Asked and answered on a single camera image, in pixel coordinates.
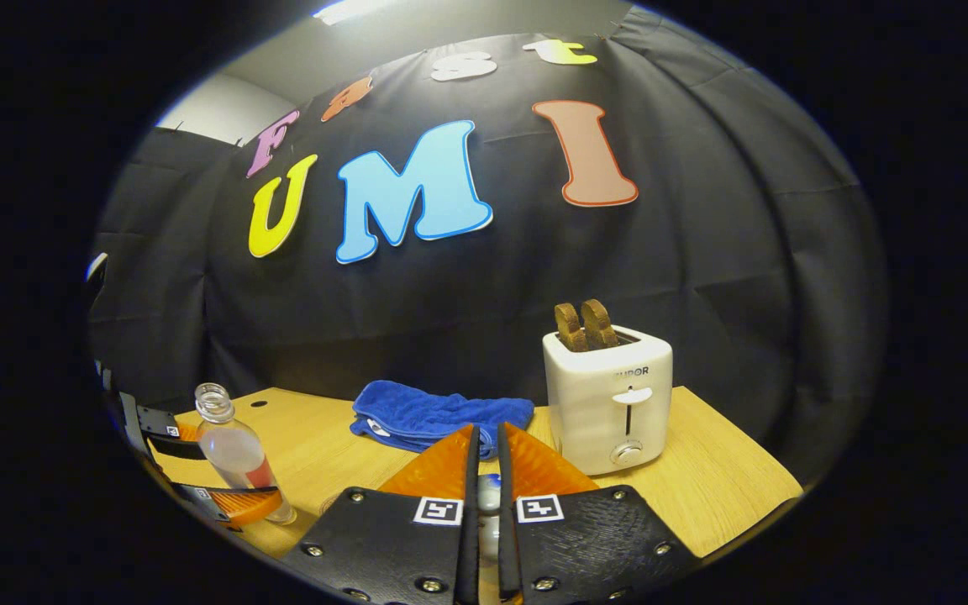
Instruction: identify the blue folded towel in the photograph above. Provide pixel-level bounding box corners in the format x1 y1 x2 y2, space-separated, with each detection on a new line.
350 380 535 455

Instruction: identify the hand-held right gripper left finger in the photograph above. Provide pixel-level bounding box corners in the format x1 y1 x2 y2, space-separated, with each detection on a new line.
282 423 481 605

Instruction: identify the brown toast slice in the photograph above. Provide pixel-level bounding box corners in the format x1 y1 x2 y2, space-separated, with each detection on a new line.
581 298 619 350
555 302 590 353

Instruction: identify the clear plastic water bottle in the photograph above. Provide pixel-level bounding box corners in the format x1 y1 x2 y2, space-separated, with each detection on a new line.
194 382 299 527

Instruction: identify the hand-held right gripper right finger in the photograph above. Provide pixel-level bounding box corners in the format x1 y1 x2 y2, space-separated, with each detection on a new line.
497 422 701 605

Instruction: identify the white toaster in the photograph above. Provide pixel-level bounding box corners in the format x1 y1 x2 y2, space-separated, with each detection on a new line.
542 324 675 477

